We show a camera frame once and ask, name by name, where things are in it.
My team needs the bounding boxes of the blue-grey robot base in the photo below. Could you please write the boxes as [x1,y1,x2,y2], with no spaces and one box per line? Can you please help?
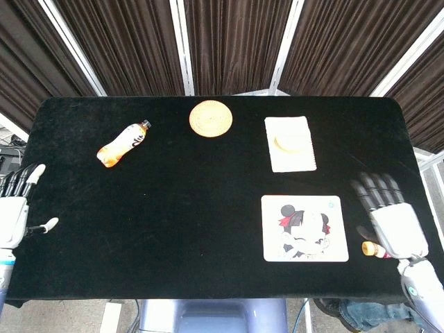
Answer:
[138,298,289,333]

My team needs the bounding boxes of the black shoe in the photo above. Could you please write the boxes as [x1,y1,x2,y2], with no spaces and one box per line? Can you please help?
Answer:
[313,298,343,319]

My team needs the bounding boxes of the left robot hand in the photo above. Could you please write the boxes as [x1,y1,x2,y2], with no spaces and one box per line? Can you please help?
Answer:
[0,163,60,250]

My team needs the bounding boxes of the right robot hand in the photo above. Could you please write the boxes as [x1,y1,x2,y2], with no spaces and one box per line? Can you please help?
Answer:
[350,172,430,259]

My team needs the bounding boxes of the white frame bar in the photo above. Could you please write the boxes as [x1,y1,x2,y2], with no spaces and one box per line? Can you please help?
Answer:
[0,112,29,142]

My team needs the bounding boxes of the white power strip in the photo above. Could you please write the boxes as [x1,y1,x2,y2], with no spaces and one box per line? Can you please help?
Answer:
[100,301,121,333]

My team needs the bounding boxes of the blue jeans leg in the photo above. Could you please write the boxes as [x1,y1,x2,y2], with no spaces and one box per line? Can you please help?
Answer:
[338,298,422,332]

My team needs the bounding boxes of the red cola bottle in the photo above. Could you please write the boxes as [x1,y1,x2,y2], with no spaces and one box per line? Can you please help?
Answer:
[361,241,393,259]

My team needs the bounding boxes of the black floor cable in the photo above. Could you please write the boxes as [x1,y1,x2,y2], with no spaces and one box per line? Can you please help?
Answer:
[128,300,142,333]

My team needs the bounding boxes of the orange drink bottle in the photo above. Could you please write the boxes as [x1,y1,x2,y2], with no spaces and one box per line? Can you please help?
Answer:
[96,119,153,169]

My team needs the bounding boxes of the white frame post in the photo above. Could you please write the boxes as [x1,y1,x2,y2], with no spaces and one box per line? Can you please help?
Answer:
[37,0,108,97]
[268,0,305,96]
[169,0,195,97]
[369,5,444,97]

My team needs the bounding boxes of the black floor equipment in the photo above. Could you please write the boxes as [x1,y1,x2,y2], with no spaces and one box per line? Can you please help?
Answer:
[0,135,27,174]

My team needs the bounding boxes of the round woven coaster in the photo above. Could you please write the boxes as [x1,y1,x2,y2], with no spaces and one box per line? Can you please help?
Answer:
[189,99,234,138]

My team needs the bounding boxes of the black velvet tablecloth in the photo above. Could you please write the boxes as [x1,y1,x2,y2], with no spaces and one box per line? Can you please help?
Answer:
[6,96,438,301]

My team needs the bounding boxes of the cartoon girl mouse pad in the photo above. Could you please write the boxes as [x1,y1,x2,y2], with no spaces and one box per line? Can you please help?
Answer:
[260,194,350,263]

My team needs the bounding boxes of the brown pleated curtain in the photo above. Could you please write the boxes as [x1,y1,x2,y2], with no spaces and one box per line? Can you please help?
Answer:
[183,0,294,96]
[384,37,444,155]
[51,0,185,97]
[277,0,444,97]
[0,0,98,135]

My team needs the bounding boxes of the blue floor cable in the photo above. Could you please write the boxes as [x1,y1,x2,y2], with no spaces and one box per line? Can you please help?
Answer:
[291,298,309,333]

